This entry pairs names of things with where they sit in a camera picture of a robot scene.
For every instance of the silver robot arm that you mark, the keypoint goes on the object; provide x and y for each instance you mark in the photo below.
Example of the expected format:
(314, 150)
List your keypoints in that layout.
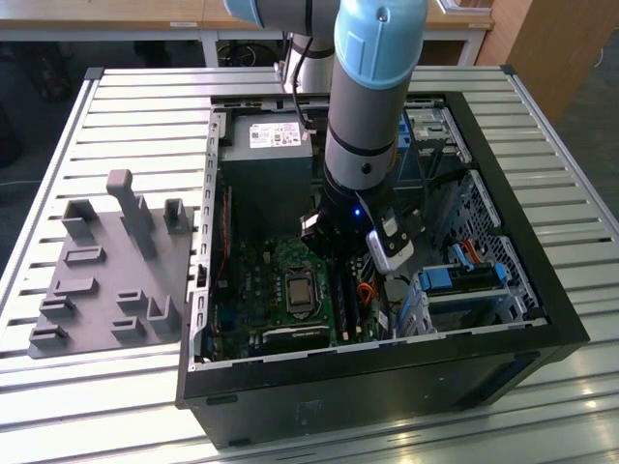
(367, 96)

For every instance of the silver CPU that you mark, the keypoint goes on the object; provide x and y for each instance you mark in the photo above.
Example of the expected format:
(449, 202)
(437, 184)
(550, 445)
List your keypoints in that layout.
(299, 292)

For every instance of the grey power supply unit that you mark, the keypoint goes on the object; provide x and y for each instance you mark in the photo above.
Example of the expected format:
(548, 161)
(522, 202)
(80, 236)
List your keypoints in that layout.
(266, 193)

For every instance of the metal CPU socket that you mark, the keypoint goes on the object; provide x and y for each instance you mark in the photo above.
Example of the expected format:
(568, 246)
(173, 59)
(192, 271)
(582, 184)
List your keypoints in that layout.
(302, 315)

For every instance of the green motherboard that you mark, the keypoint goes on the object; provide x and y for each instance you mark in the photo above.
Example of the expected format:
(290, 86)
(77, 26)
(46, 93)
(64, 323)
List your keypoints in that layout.
(256, 275)

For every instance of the blue disk carrier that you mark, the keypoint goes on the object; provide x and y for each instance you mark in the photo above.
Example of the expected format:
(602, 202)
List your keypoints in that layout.
(437, 280)

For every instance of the black graphics card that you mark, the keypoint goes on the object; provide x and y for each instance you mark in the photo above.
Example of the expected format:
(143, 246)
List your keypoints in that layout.
(295, 336)

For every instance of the blue drive carrier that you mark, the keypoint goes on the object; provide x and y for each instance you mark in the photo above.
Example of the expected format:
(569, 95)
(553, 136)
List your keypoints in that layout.
(405, 129)

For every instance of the metal drive bay cage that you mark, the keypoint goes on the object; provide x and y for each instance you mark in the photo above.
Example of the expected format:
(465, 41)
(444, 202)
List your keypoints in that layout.
(435, 130)

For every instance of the metal disk bay cage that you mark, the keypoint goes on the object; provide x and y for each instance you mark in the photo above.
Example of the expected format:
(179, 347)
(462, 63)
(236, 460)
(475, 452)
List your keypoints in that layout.
(483, 309)

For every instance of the black PC case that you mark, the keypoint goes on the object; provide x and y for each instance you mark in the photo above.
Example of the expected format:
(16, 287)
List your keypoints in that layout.
(338, 401)

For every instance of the grey parts rack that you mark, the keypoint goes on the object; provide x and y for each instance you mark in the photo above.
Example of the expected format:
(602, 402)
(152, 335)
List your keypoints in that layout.
(106, 270)

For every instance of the wooden cabinet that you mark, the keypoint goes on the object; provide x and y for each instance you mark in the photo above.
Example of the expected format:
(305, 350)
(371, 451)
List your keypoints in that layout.
(556, 48)

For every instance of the wooden desk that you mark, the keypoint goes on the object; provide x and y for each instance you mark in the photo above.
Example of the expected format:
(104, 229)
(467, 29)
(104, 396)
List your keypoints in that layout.
(121, 12)

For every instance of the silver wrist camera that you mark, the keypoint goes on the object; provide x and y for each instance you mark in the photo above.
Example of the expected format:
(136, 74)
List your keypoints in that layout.
(392, 251)

